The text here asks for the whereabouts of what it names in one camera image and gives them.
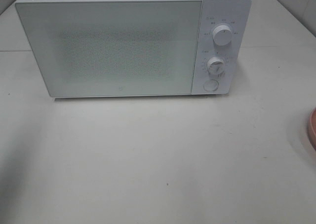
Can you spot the white upper power knob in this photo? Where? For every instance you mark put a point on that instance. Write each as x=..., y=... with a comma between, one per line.
x=222, y=34

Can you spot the white microwave oven body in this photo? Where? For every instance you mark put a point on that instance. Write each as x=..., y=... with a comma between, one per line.
x=213, y=12

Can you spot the pink round plate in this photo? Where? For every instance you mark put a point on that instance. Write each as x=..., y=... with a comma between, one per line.
x=312, y=128

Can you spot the white microwave door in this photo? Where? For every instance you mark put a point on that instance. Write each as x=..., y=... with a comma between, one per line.
x=96, y=49

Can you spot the white timer knob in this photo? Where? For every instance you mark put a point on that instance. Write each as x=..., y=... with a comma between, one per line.
x=215, y=65

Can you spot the white round door button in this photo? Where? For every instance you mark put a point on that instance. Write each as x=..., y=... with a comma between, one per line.
x=211, y=85

